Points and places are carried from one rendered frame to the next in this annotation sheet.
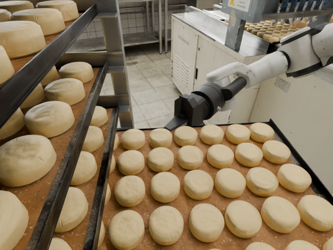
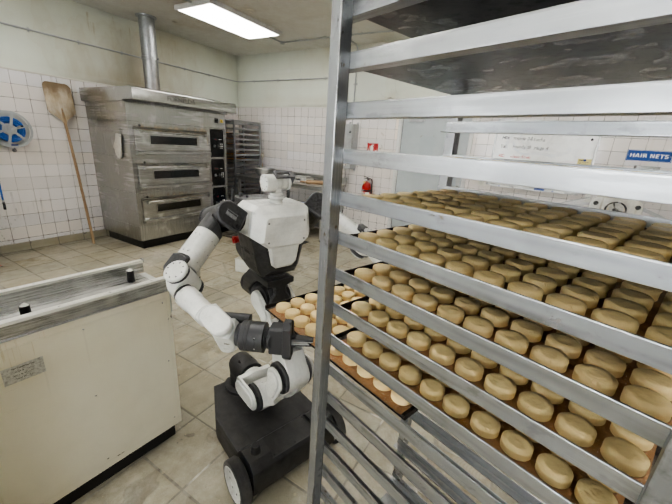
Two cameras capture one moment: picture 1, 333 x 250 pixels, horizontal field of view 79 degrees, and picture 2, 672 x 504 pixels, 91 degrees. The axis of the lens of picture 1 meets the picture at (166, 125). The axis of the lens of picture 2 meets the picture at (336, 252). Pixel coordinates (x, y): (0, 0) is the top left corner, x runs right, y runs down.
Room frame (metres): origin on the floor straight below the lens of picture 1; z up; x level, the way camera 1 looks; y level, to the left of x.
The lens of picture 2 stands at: (0.81, 0.70, 1.52)
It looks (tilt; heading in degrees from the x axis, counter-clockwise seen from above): 18 degrees down; 233
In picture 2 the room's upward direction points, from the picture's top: 4 degrees clockwise
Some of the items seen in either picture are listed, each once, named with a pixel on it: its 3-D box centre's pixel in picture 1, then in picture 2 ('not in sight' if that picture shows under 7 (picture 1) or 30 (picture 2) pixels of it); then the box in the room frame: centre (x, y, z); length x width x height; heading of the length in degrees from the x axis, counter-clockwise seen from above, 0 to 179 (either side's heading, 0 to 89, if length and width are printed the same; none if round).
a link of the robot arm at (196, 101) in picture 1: (196, 109); (272, 337); (0.44, -0.08, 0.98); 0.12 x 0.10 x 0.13; 140
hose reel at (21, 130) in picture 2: not in sight; (15, 160); (1.50, -4.77, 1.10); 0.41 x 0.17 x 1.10; 23
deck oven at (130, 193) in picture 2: not in sight; (170, 169); (-0.18, -4.90, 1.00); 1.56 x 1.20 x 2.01; 23
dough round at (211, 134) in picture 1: (211, 134); (301, 321); (0.33, -0.10, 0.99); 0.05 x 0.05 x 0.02
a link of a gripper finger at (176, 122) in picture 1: (175, 122); (302, 337); (0.38, -0.02, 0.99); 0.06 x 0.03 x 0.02; 140
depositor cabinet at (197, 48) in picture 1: (226, 71); not in sight; (1.90, -0.60, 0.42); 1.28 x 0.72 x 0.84; 19
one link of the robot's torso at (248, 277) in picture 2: not in sight; (264, 284); (0.22, -0.63, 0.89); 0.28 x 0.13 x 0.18; 95
